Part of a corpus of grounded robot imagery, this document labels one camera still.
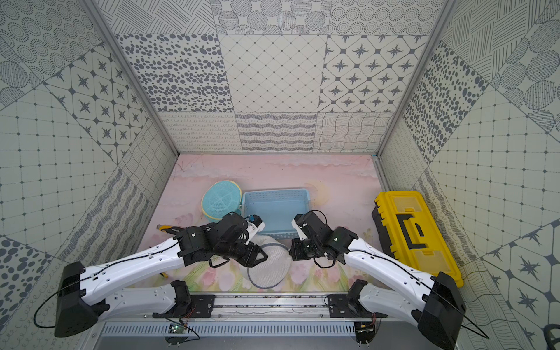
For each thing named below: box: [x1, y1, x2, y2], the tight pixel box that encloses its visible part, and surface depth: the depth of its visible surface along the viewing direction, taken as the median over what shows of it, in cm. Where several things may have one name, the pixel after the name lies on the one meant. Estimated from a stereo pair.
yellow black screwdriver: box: [156, 224, 187, 236], surface depth 92 cm
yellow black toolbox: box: [371, 191, 465, 289], surface depth 77 cm
